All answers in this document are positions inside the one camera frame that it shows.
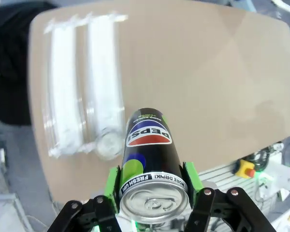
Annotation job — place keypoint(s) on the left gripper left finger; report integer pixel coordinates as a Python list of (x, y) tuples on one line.
[(112, 191)]

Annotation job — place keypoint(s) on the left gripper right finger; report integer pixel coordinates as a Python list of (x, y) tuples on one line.
[(195, 186)]

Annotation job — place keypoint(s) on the yellow emergency stop button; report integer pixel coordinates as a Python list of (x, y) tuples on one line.
[(246, 168)]

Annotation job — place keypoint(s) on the black cloth cover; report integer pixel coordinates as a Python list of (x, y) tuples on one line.
[(12, 72)]

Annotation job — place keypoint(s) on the aluminium profile frame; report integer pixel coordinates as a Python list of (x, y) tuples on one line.
[(222, 177)]

